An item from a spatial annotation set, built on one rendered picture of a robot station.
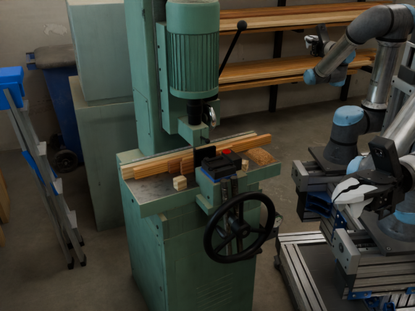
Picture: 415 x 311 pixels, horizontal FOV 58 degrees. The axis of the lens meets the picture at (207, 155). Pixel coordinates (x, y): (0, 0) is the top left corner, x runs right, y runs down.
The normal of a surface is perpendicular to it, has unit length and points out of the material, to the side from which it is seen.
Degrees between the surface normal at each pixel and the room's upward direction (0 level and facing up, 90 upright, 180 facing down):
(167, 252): 90
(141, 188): 0
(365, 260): 90
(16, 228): 0
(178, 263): 90
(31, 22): 90
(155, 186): 0
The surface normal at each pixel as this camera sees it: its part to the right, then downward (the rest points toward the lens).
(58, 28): 0.37, 0.45
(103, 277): 0.00, -0.87
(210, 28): 0.64, 0.37
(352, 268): 0.11, 0.48
